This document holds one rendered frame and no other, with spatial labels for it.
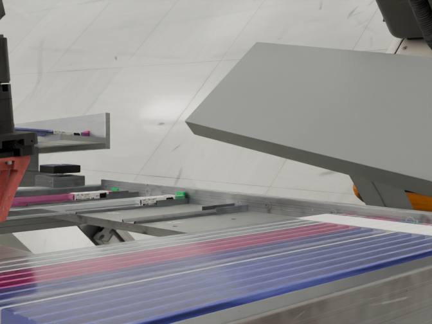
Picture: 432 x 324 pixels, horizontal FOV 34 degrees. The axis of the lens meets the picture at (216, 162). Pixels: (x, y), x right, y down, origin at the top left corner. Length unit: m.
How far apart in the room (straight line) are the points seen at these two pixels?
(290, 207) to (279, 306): 0.49
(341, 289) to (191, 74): 2.45
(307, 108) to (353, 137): 0.14
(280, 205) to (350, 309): 0.45
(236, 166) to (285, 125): 1.04
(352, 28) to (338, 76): 1.30
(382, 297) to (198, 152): 1.97
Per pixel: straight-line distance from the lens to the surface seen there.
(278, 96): 1.32
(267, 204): 0.91
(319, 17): 2.74
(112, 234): 1.21
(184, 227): 0.78
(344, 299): 0.45
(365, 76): 1.25
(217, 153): 2.37
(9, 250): 0.65
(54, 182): 1.11
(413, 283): 0.53
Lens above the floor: 1.30
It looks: 34 degrees down
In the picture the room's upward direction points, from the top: 36 degrees counter-clockwise
